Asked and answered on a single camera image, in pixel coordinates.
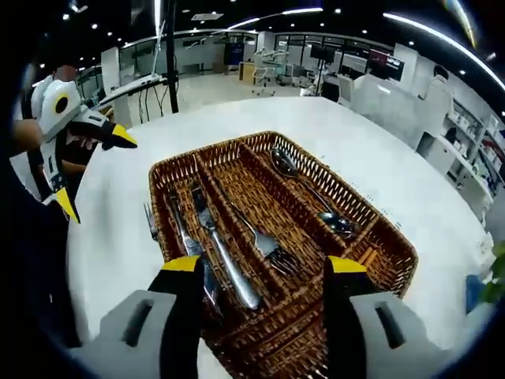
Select brown wicker storage basket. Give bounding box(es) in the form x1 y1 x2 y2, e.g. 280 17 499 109
148 130 419 379

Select black stand pole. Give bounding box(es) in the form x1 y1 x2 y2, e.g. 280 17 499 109
164 0 181 115

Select wall display screen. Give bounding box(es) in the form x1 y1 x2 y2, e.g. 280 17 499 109
368 47 406 80

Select person's dark blue clothing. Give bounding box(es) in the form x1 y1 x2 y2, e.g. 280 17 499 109
0 157 82 348

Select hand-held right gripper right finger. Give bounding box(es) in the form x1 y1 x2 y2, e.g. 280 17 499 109
322 254 449 379

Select person's left hand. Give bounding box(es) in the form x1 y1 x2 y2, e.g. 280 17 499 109
11 118 43 153

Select silver fork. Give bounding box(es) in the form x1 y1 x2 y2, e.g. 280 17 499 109
142 201 161 242
220 189 303 277

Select white storage shelves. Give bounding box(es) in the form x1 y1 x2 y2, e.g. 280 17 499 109
417 98 505 206

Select silver knife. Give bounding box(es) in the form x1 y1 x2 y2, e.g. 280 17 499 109
189 185 264 311
167 189 222 313

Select wooden cabinet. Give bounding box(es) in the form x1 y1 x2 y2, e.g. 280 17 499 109
238 61 256 84

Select blue cloth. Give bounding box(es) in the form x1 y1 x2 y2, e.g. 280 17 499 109
465 274 485 313

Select white desk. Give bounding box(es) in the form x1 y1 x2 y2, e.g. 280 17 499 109
98 74 173 127

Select white mesh office chair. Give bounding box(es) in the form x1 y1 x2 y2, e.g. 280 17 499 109
353 73 419 127

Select white equipment on stand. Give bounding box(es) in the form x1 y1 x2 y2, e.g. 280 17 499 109
251 47 295 96

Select green leafy plant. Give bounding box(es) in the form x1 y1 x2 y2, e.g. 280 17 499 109
479 240 505 305

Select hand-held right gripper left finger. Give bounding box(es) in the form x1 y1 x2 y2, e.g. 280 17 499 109
70 254 207 379

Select blue board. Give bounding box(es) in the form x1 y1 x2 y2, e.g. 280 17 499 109
223 41 246 66

